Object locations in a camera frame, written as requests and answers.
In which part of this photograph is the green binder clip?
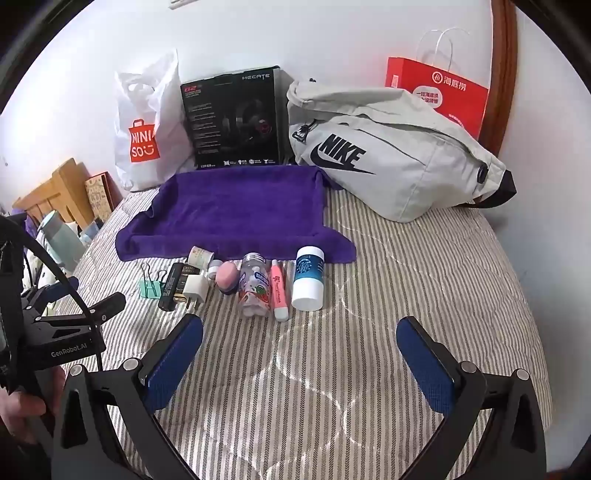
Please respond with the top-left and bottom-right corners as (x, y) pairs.
(139, 262), (168, 298)

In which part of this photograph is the pink lip balm tube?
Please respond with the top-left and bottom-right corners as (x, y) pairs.
(270, 259), (290, 321)

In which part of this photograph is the white charger plug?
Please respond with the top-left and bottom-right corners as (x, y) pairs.
(182, 275), (211, 308)

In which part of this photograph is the striped bed sheet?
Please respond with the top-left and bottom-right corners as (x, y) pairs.
(46, 185), (555, 480)

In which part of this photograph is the patterned brown box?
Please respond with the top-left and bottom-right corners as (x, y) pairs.
(84, 172), (114, 221)

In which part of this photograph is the black headphone box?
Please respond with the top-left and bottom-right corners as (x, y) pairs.
(180, 65), (289, 171)

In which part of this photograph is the pink purple egg-shaped case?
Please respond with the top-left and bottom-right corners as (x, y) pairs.
(216, 261), (240, 296)

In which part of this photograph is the purple towel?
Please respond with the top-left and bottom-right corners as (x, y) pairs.
(115, 166), (357, 264)

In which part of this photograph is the grey sling bag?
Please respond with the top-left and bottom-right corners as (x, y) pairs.
(286, 78), (517, 223)

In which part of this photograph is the wooden stand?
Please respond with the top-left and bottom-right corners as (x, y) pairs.
(13, 158), (98, 232)

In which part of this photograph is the red paper bag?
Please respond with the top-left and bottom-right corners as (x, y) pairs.
(385, 28), (490, 141)

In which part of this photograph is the clear plastic candy bottle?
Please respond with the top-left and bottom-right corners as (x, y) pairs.
(239, 252), (272, 318)

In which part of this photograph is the pale green bottle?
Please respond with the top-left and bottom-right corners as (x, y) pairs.
(34, 210), (86, 273)

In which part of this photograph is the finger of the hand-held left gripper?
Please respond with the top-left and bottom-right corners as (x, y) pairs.
(36, 292), (127, 325)
(21, 276), (81, 315)

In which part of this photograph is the person's left hand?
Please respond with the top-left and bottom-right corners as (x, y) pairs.
(0, 367), (68, 446)

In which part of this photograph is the white plastic shopping bag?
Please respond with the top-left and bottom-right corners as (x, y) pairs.
(115, 48), (195, 192)

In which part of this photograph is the small white jar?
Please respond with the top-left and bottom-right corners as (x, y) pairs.
(188, 246), (215, 268)

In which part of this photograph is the wooden headboard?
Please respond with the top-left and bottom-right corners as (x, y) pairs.
(480, 0), (519, 155)

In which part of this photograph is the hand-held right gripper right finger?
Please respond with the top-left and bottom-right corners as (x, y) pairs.
(396, 316), (548, 480)

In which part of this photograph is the blue white bottle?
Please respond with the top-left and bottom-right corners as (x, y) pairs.
(292, 246), (325, 311)

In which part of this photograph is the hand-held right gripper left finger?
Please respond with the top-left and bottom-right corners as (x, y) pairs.
(52, 314), (205, 480)

